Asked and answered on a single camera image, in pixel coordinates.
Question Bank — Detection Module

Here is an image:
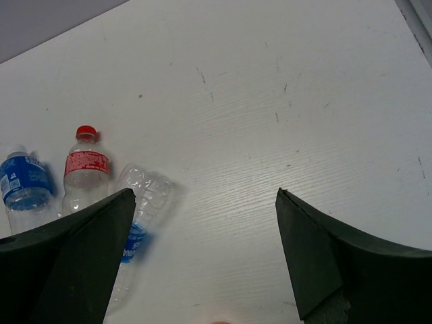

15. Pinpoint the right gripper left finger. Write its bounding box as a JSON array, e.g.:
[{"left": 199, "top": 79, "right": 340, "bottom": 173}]
[{"left": 1, "top": 188, "right": 136, "bottom": 323}]

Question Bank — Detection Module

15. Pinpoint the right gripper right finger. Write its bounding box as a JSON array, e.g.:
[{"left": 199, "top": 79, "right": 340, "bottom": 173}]
[{"left": 275, "top": 189, "right": 431, "bottom": 323}]

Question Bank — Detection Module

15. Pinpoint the dark blue label bottle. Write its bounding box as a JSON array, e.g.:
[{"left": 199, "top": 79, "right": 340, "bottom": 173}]
[{"left": 1, "top": 144, "right": 57, "bottom": 235}]

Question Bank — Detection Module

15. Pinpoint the small red label bottle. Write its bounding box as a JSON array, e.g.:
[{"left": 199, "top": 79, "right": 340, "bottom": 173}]
[{"left": 61, "top": 125, "right": 111, "bottom": 216}]

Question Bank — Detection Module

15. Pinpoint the crushed light blue label bottle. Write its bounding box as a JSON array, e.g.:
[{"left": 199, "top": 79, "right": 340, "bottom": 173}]
[{"left": 109, "top": 163, "right": 173, "bottom": 310}]

